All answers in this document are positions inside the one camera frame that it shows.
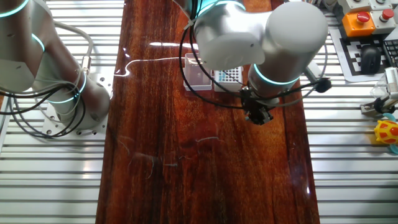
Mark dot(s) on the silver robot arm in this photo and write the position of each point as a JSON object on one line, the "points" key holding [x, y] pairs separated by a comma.
{"points": [[280, 37]]}

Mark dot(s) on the grey button box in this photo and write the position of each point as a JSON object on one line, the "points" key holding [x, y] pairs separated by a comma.
{"points": [[351, 6], [381, 4]]}

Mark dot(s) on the clear plastic box lid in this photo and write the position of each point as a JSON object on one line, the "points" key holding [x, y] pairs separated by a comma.
{"points": [[197, 77]]}

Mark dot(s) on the ribbed silver camera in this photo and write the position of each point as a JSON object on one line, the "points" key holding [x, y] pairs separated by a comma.
{"points": [[392, 81]]}

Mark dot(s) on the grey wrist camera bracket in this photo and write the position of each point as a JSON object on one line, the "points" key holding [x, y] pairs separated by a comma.
{"points": [[311, 71]]}

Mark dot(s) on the red emergency stop button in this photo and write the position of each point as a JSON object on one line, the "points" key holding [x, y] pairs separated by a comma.
{"points": [[354, 28]]}

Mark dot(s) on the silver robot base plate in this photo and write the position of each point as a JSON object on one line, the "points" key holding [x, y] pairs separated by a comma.
{"points": [[99, 124]]}

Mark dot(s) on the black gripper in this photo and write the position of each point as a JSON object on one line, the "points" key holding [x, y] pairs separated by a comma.
{"points": [[253, 99]]}

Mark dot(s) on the black white marker sheet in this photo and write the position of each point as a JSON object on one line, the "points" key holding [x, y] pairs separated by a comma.
{"points": [[353, 62]]}

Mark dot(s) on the black computer mouse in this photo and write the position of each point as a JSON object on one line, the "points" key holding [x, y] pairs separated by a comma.
{"points": [[370, 60]]}

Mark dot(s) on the grey metal clamp tool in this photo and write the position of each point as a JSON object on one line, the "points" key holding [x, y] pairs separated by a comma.
{"points": [[368, 108]]}

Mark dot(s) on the white pipette tip holder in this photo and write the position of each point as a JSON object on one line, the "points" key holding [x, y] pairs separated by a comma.
{"points": [[224, 87]]}

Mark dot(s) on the black keyboard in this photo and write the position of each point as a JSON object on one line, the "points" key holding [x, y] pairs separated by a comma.
{"points": [[392, 53]]}

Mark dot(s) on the blue pipette tip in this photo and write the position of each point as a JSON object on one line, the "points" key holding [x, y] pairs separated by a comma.
{"points": [[220, 74]]}

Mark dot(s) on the yellow red turtle toy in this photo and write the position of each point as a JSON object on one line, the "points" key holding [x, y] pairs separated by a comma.
{"points": [[385, 132]]}

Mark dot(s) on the grey emergency stop box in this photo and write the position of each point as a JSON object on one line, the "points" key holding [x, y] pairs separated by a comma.
{"points": [[377, 26]]}

